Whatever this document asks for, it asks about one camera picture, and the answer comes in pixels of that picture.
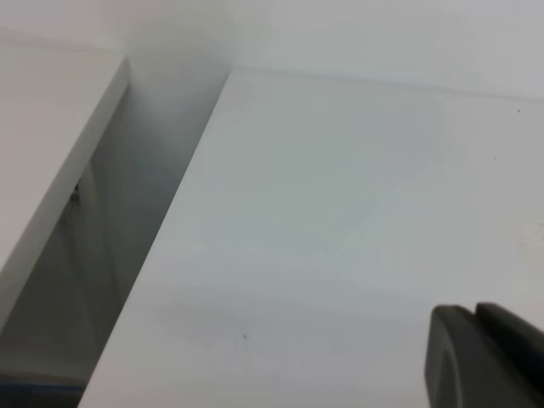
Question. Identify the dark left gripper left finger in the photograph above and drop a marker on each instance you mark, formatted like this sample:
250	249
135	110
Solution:
464	369

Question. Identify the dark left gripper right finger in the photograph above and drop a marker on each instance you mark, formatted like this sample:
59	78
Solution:
509	360

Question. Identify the white side table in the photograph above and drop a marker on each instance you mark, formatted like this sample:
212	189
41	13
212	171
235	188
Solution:
55	104

